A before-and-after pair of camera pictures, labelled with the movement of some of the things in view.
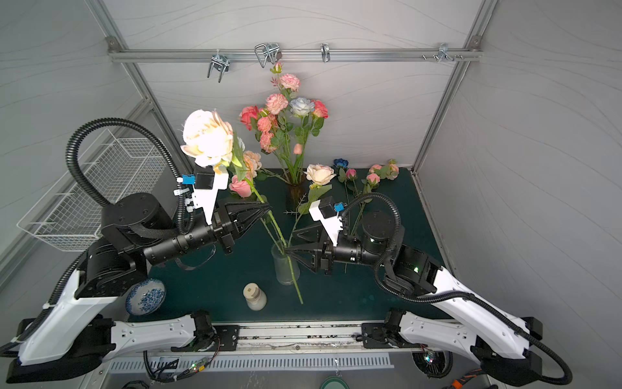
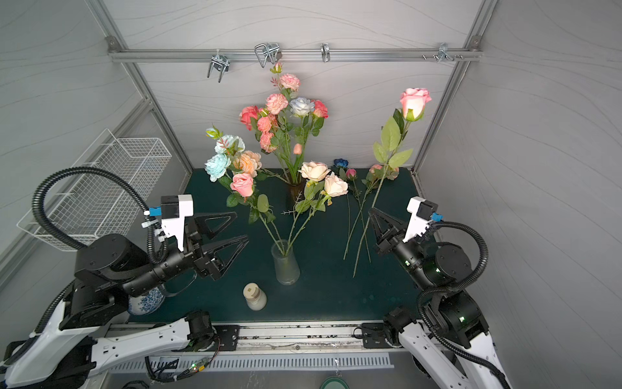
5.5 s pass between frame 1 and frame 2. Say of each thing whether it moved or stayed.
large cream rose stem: moved
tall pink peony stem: stayed
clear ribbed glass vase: stayed
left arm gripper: moved
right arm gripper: moved
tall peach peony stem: stayed
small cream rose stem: stayed
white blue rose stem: stayed
